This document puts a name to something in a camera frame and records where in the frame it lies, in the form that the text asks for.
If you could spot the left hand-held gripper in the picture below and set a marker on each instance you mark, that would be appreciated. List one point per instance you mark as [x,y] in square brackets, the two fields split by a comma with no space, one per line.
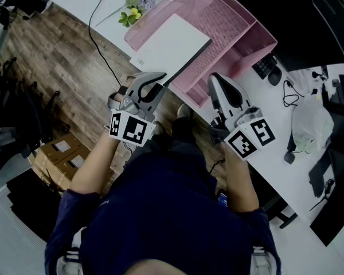
[134,130]

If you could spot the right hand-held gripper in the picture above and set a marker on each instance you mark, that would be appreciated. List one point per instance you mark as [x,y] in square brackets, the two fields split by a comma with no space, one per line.
[246,142]

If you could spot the thin white board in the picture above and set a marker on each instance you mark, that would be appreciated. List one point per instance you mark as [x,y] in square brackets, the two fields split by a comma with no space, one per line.
[172,44]

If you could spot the pink mesh desk tray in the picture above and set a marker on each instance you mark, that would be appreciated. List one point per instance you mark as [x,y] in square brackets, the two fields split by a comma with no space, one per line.
[232,19]

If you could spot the person's left forearm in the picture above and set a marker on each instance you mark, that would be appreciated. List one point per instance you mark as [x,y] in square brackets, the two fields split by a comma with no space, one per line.
[94,168]

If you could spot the person's right forearm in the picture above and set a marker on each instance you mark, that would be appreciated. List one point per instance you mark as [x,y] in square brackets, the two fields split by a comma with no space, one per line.
[240,182]

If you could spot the person's left hand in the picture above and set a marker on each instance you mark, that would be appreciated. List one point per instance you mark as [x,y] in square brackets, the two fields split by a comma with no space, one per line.
[116,96]

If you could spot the person's left shoe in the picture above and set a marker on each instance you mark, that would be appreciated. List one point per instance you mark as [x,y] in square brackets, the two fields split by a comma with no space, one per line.
[158,127]

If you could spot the person's shoe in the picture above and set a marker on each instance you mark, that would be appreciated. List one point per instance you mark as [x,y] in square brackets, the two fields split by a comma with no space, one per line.
[158,127]
[185,110]

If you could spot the person's right shoe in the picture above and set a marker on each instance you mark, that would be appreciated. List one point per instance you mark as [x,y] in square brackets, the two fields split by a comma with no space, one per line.
[185,110]

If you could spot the black keyboard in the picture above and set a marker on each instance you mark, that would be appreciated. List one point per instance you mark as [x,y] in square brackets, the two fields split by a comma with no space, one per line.
[265,66]
[319,176]

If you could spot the black computer mouse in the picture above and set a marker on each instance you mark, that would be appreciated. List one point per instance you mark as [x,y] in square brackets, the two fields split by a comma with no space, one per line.
[274,76]
[289,158]

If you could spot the person's dark trousers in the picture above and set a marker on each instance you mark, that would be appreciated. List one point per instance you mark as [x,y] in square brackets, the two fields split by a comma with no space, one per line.
[183,136]

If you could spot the artificial flower bunch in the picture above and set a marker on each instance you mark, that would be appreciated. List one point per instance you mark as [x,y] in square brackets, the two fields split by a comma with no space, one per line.
[132,16]

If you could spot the white plastic bag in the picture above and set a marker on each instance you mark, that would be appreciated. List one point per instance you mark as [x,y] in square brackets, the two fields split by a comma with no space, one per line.
[311,125]

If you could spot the large black monitor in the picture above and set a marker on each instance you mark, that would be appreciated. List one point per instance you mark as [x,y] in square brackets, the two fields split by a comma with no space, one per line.
[289,16]

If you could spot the phone with blue screen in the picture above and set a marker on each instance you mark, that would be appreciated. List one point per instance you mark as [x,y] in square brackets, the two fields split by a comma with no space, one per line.
[223,200]

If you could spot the black office chair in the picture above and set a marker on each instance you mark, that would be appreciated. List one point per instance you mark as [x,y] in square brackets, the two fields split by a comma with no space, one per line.
[272,202]
[25,116]
[0,102]

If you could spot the person's navy shirt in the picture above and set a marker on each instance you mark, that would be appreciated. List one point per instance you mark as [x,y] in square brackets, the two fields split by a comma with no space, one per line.
[160,216]

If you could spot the person's head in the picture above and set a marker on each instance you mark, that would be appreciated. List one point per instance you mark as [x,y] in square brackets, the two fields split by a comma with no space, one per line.
[156,269]

